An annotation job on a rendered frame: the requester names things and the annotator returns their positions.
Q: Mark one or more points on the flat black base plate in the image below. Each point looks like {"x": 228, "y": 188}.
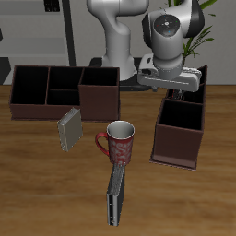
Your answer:
{"x": 96, "y": 62}

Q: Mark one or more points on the dark grey book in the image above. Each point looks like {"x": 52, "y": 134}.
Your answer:
{"x": 116, "y": 190}

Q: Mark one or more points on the white shelf unit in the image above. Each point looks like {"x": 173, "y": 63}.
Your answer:
{"x": 30, "y": 33}

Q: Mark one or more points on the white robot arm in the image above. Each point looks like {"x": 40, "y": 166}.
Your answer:
{"x": 118, "y": 40}

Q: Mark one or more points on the black box on shelf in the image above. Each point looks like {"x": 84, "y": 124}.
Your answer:
{"x": 51, "y": 5}

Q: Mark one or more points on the wide dark brown desk caddy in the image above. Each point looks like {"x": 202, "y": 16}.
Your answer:
{"x": 98, "y": 103}

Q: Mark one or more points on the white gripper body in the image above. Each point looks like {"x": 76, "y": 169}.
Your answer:
{"x": 172, "y": 82}

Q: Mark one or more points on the red patterned mug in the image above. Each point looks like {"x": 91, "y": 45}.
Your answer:
{"x": 120, "y": 149}

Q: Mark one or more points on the narrow dark brown desk caddy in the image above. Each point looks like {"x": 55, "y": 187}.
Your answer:
{"x": 178, "y": 143}

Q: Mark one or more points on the green pot plant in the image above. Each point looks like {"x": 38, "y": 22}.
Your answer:
{"x": 196, "y": 43}

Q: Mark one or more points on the pale grey book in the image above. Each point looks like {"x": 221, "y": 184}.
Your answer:
{"x": 71, "y": 130}

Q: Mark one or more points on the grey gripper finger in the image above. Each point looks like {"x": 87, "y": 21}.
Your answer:
{"x": 175, "y": 94}
{"x": 181, "y": 95}

